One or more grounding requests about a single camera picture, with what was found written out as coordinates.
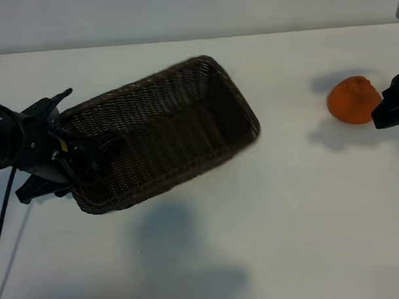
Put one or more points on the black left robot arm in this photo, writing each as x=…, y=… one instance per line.
x=2, y=140

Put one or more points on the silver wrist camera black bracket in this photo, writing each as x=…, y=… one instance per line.
x=40, y=107

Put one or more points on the orange fruit with knob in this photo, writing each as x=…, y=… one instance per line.
x=352, y=101

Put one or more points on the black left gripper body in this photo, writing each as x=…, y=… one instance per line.
x=39, y=155

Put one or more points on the dark brown woven basket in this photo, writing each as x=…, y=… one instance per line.
x=172, y=134

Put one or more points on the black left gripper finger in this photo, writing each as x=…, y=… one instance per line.
x=109, y=142

